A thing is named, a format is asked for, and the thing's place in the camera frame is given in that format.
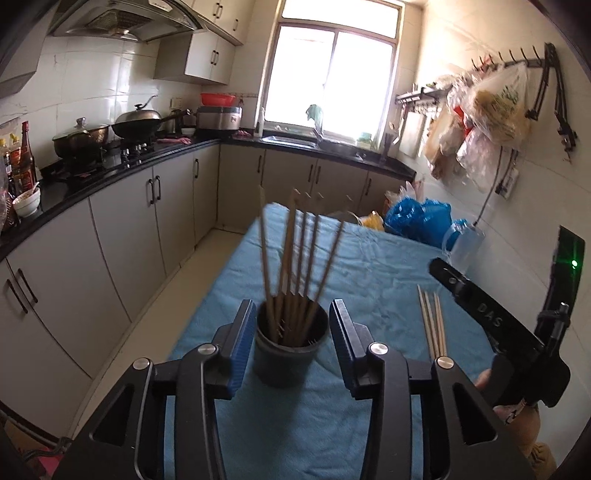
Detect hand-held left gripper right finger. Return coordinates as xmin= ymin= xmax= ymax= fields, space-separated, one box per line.
xmin=329 ymin=299 xmax=534 ymax=480

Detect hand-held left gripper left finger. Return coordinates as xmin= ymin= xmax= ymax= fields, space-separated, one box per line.
xmin=50 ymin=299 xmax=258 ymax=480

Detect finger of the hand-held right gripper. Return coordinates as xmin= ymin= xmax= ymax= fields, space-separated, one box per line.
xmin=428 ymin=257 xmax=546 ymax=358

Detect dark grey chopstick holder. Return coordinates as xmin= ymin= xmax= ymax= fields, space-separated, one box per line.
xmin=255 ymin=298 xmax=330 ymax=388

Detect thick wooden chopstick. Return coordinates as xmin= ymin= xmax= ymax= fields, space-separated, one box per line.
xmin=433 ymin=292 xmax=448 ymax=358

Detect thin wooden chopstick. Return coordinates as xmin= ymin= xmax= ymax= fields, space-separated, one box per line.
xmin=417 ymin=284 xmax=438 ymax=361
xmin=425 ymin=291 xmax=444 ymax=361

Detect bunch of wooden chopsticks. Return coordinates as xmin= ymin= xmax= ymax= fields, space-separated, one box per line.
xmin=257 ymin=185 xmax=345 ymax=347

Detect person's right hand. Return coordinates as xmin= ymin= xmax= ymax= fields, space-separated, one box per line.
xmin=475 ymin=369 xmax=542 ymax=446

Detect clear plastic pitcher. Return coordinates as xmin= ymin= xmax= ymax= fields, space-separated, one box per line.
xmin=442 ymin=220 xmax=486 ymax=273

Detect blue tablecloth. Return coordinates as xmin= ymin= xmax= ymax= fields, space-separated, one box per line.
xmin=165 ymin=203 xmax=506 ymax=480

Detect blue plastic bag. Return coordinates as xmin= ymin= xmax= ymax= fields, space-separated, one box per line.
xmin=384 ymin=198 xmax=453 ymax=247

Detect white power strip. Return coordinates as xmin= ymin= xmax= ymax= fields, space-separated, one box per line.
xmin=496 ymin=166 xmax=521 ymax=200

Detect white plastic bag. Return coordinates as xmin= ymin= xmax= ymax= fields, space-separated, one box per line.
xmin=385 ymin=180 xmax=426 ymax=208

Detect translucent plastic bag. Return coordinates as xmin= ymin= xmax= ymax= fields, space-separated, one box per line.
xmin=455 ymin=127 xmax=503 ymax=191

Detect beige lower kitchen cabinets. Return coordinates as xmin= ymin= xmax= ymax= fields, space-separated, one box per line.
xmin=0 ymin=143 xmax=416 ymax=398

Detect beige kitchen cabinets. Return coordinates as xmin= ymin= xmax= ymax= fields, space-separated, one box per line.
xmin=0 ymin=143 xmax=416 ymax=398
xmin=154 ymin=0 xmax=245 ymax=86

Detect beige hanging plastic bags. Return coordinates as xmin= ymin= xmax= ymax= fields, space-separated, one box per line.
xmin=424 ymin=76 xmax=467 ymax=182

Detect pale cutting board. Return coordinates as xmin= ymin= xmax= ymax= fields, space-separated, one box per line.
xmin=399 ymin=112 xmax=430 ymax=158

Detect large yellowish plastic bag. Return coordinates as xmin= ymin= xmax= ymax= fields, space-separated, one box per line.
xmin=463 ymin=62 xmax=530 ymax=146

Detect black kitchen countertop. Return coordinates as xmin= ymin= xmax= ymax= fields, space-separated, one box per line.
xmin=0 ymin=134 xmax=417 ymax=261

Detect gas stove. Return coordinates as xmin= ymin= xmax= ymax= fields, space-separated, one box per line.
xmin=41 ymin=138 xmax=160 ymax=183

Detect steel rice cooker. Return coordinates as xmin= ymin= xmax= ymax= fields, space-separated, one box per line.
xmin=196 ymin=105 xmax=244 ymax=136

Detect black wok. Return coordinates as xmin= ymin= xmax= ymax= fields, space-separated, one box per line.
xmin=112 ymin=95 xmax=191 ymax=140

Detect red plastic basin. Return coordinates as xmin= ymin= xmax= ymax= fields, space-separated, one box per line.
xmin=199 ymin=92 xmax=237 ymax=107

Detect dark pot with lid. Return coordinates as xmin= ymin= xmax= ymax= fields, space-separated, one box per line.
xmin=52 ymin=117 xmax=112 ymax=161

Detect kitchen window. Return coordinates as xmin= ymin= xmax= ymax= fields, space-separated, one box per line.
xmin=257 ymin=0 xmax=419 ymax=145

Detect tall dark sauce bottle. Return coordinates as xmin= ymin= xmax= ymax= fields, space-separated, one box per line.
xmin=18 ymin=121 xmax=38 ymax=188

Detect short dark sauce bottle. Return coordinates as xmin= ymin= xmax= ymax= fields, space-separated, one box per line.
xmin=1 ymin=138 xmax=21 ymax=197

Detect beige upper kitchen cabinets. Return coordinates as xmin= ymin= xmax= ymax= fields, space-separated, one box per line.
xmin=154 ymin=0 xmax=245 ymax=86

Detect steel range hood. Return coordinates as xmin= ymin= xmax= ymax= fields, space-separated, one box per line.
xmin=47 ymin=0 xmax=208 ymax=44

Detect black power cable with plug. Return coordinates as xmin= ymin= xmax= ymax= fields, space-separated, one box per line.
xmin=473 ymin=148 xmax=506 ymax=229

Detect black hanging bracket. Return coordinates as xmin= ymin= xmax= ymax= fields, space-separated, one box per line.
xmin=525 ymin=42 xmax=579 ymax=162

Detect metal wall rack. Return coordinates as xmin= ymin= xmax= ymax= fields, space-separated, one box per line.
xmin=394 ymin=83 xmax=462 ymax=114

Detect black hook rail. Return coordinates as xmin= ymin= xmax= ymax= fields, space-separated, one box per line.
xmin=471 ymin=44 xmax=557 ymax=70

